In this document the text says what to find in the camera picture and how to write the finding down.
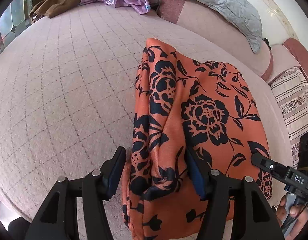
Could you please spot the pink sofa cushion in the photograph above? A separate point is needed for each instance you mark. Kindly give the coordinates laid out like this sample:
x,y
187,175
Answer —
x,y
287,55

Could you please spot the stained glass wooden door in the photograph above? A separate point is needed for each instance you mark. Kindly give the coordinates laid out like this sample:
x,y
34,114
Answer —
x,y
14,20

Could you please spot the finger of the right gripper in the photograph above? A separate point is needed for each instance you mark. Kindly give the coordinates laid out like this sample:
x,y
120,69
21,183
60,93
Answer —
x,y
277,170

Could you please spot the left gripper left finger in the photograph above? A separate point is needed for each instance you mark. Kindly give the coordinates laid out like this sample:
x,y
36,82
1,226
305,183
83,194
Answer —
x,y
57,216

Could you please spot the pink quilted bed cover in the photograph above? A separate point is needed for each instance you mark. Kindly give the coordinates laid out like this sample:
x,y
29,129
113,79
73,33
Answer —
x,y
67,96

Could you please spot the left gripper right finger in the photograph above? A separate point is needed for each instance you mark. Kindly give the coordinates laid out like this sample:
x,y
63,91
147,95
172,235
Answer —
x,y
253,217

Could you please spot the small black object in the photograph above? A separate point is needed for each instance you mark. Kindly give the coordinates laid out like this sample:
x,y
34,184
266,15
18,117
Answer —
x,y
267,43

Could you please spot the orange floral blouse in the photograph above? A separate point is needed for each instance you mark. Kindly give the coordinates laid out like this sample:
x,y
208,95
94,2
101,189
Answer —
x,y
182,103

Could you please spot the person's right hand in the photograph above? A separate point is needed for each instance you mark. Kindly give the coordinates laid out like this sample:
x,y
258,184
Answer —
x,y
298,211

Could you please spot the pink bolster pillow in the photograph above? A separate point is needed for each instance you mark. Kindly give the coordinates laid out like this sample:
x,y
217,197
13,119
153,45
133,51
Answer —
x,y
202,20

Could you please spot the striped floral pillow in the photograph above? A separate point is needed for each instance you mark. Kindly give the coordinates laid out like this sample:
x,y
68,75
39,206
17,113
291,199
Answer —
x,y
290,90

